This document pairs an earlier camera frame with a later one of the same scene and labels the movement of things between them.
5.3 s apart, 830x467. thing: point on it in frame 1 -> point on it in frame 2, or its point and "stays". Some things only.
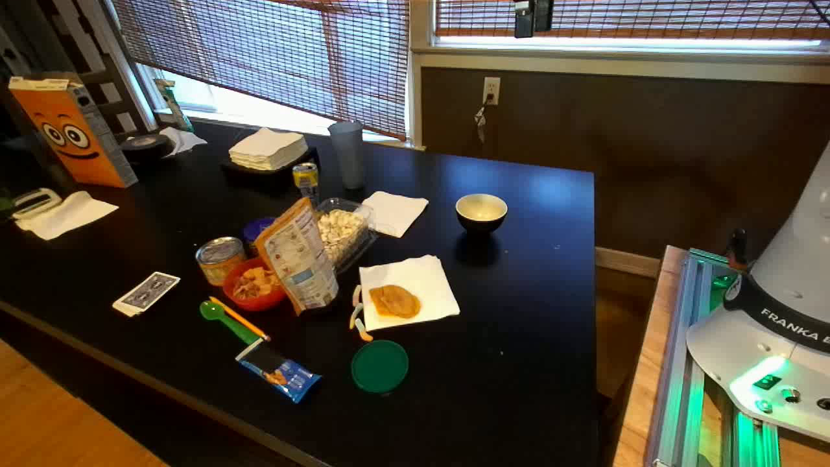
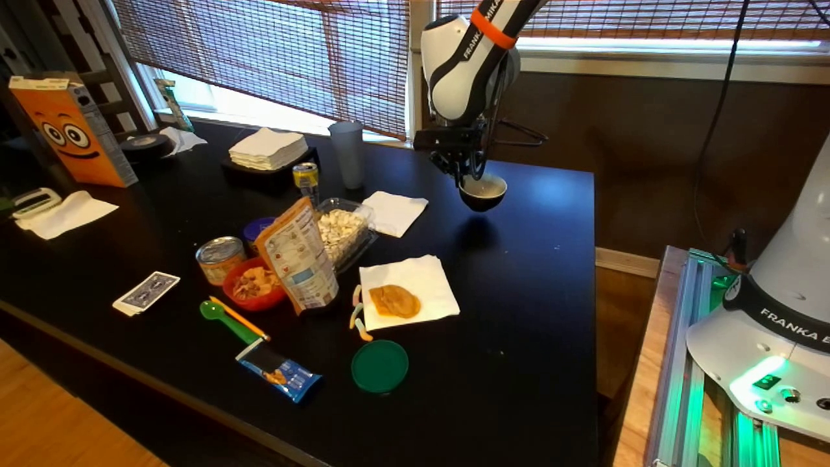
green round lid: x=381 y=367 stays
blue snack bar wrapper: x=292 y=378 stays
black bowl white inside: x=482 y=212 -> x=483 y=192
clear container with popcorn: x=343 y=231 stays
